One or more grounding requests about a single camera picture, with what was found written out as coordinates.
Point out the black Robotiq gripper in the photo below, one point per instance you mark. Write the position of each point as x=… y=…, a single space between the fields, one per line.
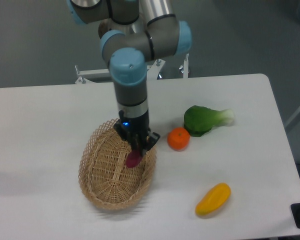
x=136 y=132

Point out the purple sweet potato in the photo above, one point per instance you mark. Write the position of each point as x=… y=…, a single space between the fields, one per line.
x=133 y=159

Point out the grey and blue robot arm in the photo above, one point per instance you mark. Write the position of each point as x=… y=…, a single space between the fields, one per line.
x=143 y=31

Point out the woven wicker basket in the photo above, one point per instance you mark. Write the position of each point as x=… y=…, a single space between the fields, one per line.
x=103 y=176

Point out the orange mandarin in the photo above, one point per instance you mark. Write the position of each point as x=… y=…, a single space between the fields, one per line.
x=178 y=139

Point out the green bok choy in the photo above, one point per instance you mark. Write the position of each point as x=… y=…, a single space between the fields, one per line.
x=198 y=120

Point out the yellow mango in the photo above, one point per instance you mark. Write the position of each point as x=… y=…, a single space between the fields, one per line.
x=214 y=199

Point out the white metal base frame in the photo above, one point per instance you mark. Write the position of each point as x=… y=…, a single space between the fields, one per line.
x=154 y=72

